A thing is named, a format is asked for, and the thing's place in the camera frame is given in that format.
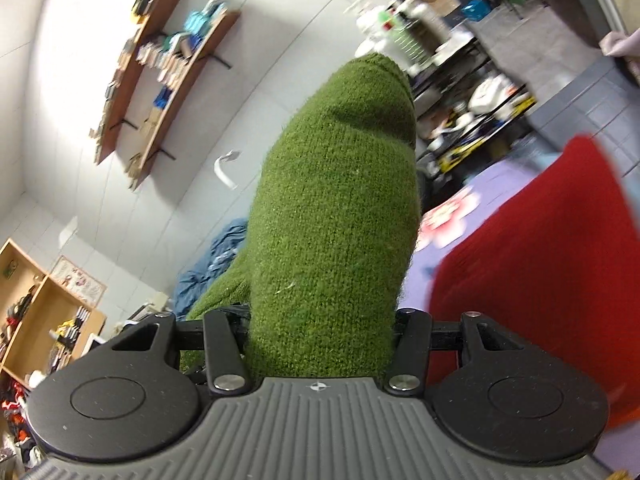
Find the green knitted sock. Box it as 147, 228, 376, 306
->
179, 52, 424, 380

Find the wooden wall shelf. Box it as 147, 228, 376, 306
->
92, 0, 194, 166
127, 0, 244, 192

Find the white wall hook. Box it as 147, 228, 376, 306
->
214, 150, 240, 191

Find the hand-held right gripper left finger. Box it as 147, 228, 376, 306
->
106, 305, 252, 396

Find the blue plastic crate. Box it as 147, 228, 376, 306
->
460, 0, 489, 22

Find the black metal storage rack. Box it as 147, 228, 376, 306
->
350, 0, 539, 177

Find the purple floral sheet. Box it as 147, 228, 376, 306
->
400, 157, 640, 476

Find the wooden cabinet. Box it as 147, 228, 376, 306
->
0, 239, 109, 392

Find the red cloth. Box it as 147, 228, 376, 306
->
427, 135, 640, 429

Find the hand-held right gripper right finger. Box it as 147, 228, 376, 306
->
382, 307, 522, 394

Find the wall poster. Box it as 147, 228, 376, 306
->
50, 255, 108, 309

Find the blue blanket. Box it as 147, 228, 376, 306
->
172, 217, 251, 319

